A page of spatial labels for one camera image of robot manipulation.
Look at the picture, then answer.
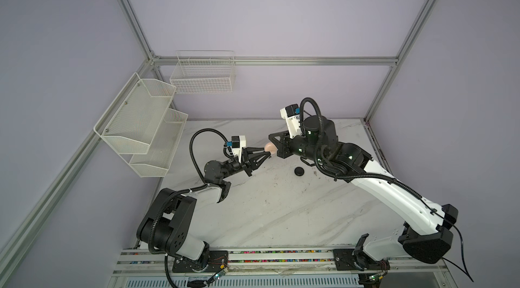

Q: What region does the black round earbud charging case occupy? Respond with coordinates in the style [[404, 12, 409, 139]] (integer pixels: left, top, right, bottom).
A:
[[294, 167, 305, 177]]

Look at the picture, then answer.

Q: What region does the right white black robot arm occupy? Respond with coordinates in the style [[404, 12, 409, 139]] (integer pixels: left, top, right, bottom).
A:
[[269, 116, 458, 270]]

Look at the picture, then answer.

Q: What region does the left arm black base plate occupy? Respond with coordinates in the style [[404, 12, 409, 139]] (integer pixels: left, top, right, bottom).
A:
[[169, 250, 229, 274]]

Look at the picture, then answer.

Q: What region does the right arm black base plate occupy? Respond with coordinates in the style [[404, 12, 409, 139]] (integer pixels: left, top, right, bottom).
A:
[[333, 248, 390, 271]]

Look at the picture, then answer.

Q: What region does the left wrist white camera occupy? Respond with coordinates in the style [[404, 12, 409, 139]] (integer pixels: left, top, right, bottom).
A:
[[226, 135, 246, 163]]

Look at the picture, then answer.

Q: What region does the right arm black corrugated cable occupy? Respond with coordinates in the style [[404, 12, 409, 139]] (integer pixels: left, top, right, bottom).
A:
[[298, 97, 440, 216]]

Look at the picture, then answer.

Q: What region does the aluminium front rail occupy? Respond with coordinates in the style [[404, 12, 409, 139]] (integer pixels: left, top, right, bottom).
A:
[[107, 244, 450, 277]]

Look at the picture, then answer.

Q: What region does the wrist white camera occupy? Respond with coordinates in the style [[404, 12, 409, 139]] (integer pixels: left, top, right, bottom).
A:
[[280, 104, 301, 139], [226, 135, 246, 163]]

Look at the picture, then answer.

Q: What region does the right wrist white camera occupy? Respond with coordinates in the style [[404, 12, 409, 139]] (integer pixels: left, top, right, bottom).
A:
[[280, 104, 301, 139]]

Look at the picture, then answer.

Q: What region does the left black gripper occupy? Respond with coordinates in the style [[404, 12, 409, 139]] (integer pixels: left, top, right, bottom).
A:
[[222, 148, 269, 180]]

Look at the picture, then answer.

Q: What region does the lower white mesh shelf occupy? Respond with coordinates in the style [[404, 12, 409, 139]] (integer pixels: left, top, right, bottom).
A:
[[129, 109, 188, 178]]

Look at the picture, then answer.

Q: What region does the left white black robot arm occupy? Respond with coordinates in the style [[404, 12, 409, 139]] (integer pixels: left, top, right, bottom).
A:
[[136, 147, 272, 263]]

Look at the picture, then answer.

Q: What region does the white wire basket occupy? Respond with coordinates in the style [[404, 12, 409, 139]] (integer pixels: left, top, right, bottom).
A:
[[170, 50, 236, 94]]

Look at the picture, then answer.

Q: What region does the upper white mesh shelf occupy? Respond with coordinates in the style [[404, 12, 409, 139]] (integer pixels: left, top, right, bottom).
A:
[[93, 73, 176, 155]]

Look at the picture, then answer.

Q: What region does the white mesh shelf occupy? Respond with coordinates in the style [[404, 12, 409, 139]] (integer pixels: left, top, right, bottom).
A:
[[129, 109, 188, 178], [93, 73, 176, 155]]

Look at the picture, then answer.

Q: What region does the pink round charging case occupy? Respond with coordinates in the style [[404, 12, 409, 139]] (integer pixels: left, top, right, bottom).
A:
[[264, 143, 278, 155]]

